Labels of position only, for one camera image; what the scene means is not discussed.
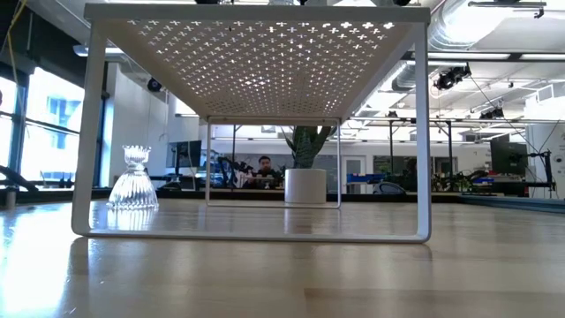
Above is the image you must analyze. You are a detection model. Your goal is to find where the blue storage bin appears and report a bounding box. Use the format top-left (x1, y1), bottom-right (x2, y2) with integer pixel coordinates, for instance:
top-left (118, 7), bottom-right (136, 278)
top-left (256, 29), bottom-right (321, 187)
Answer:
top-left (346, 172), bottom-right (386, 185)

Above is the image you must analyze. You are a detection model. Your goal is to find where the white machine cabinet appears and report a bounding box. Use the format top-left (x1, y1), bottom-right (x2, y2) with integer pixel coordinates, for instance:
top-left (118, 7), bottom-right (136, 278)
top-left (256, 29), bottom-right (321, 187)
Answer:
top-left (524, 122), bottom-right (565, 200)

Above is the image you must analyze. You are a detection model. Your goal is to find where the black computer monitor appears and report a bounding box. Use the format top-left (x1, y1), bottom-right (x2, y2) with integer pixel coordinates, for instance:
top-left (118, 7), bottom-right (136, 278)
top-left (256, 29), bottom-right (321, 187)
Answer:
top-left (169, 140), bottom-right (203, 180)
top-left (489, 133), bottom-right (530, 177)

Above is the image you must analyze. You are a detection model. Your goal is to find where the white perforated metal shelf riser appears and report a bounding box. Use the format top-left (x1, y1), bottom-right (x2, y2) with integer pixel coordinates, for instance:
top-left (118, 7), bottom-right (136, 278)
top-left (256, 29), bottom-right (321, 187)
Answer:
top-left (72, 3), bottom-right (433, 245)

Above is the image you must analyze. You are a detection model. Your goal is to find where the silver ventilation duct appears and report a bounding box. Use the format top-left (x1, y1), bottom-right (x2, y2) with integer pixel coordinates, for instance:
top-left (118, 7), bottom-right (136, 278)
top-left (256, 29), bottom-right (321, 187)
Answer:
top-left (390, 0), bottom-right (471, 94)

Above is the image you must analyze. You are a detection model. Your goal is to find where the long ceiling light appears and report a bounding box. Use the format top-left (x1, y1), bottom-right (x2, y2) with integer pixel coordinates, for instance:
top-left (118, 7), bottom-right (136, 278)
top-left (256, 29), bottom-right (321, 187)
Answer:
top-left (426, 51), bottom-right (565, 62)
top-left (72, 43), bottom-right (127, 57)

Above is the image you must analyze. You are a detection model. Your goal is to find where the person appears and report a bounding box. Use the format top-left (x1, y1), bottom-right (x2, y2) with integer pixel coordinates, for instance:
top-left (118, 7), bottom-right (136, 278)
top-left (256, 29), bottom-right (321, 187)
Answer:
top-left (252, 155), bottom-right (284, 190)

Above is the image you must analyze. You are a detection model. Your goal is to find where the black ceiling camera rig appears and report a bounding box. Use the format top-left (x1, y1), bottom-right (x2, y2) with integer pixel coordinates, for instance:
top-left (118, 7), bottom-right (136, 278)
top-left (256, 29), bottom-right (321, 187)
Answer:
top-left (433, 63), bottom-right (472, 92)

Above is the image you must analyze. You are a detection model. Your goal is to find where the black aluminium table frame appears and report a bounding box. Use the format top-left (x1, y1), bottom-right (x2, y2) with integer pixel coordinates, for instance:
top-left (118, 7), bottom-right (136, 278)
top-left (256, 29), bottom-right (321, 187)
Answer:
top-left (0, 187), bottom-right (565, 216)

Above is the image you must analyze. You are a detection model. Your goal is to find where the grey office chair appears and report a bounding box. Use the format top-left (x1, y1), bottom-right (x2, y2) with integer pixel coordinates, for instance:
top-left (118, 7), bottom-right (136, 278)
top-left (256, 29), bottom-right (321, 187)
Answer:
top-left (378, 180), bottom-right (408, 195)

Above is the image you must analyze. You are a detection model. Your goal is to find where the snake plant in white pot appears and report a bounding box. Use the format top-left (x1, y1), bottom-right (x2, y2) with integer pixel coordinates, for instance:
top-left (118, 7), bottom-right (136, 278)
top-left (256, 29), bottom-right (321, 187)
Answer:
top-left (281, 125), bottom-right (339, 205)

